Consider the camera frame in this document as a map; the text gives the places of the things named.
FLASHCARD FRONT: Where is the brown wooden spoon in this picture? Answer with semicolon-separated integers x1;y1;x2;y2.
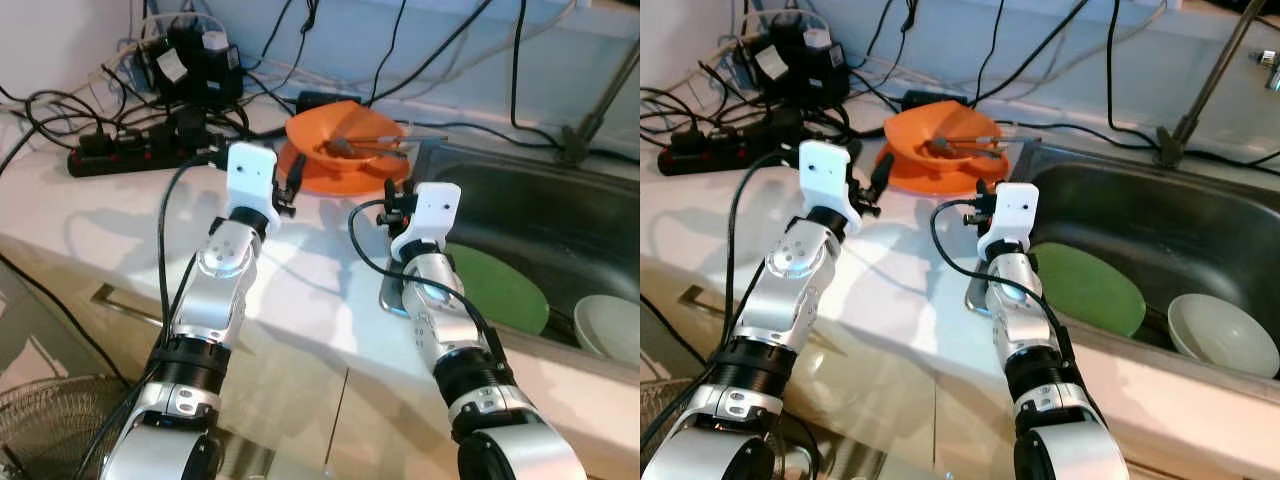
322;138;411;161
925;138;1006;161

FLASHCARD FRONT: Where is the orange plastic bowl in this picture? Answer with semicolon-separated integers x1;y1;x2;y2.
885;100;1011;171
285;100;411;171

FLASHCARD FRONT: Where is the orange plastic plate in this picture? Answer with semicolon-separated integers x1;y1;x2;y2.
875;145;1011;197
277;140;413;197

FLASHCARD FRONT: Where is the green plate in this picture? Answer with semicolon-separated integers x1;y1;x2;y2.
1030;242;1147;338
445;243;551;337

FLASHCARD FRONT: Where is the large black power adapter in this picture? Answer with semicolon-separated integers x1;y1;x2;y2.
735;15;851;106
135;15;246;106

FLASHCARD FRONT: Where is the stainless steel sink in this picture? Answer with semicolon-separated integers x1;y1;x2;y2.
380;140;641;386
965;140;1280;401

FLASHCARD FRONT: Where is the black power strip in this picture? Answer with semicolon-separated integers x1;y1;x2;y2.
68;135;216;178
658;130;801;178

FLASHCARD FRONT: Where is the steel faucet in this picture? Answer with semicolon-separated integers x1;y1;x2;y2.
557;40;641;166
1155;0;1280;166

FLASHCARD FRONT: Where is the white bowl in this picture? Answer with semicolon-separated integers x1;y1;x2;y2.
1167;293;1266;379
573;294;641;363

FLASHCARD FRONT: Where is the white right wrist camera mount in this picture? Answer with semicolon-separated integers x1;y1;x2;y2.
390;182;463;263
977;183;1041;263

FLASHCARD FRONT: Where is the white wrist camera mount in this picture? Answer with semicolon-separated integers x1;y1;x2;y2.
800;140;863;236
390;182;463;263
977;183;1041;263
226;143;281;233

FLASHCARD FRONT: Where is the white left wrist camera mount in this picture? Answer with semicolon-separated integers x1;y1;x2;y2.
226;143;281;233
800;140;863;236

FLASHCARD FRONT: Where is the black power cable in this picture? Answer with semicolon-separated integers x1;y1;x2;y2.
368;0;495;104
960;100;1163;151
968;0;1093;104
508;0;563;149
355;100;566;151
1103;0;1161;146

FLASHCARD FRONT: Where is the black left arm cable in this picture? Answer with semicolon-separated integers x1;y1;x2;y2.
75;150;233;480
640;150;811;451

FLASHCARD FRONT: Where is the steel cabinet handle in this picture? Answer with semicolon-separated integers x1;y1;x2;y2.
90;283;166;326
683;283;741;326

